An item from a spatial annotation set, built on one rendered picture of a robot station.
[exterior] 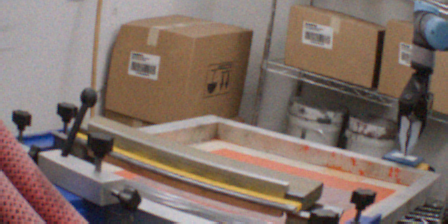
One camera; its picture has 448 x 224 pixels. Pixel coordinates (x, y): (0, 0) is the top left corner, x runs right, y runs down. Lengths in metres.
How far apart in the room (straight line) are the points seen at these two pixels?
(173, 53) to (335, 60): 0.72
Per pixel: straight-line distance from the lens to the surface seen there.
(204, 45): 4.93
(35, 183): 0.98
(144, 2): 5.25
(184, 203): 1.77
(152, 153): 1.67
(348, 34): 5.02
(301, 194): 1.57
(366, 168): 2.16
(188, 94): 4.90
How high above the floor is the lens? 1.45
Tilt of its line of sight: 10 degrees down
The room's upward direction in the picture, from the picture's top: 10 degrees clockwise
